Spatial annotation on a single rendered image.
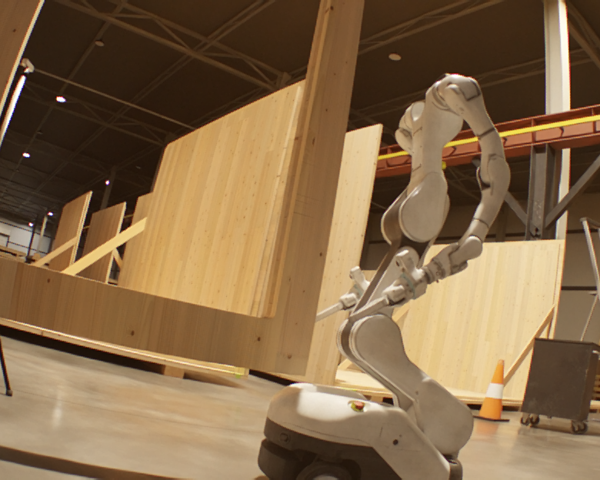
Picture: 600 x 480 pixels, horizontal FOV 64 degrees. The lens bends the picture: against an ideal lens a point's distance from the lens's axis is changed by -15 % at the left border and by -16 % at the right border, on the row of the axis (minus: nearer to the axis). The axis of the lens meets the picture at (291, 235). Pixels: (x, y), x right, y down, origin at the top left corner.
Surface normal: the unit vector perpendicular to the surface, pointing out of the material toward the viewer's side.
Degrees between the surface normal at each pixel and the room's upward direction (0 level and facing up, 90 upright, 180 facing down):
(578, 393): 90
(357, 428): 90
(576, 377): 90
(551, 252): 90
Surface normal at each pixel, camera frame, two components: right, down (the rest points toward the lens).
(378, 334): 0.19, -0.15
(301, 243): 0.48, -0.07
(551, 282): -0.80, -0.28
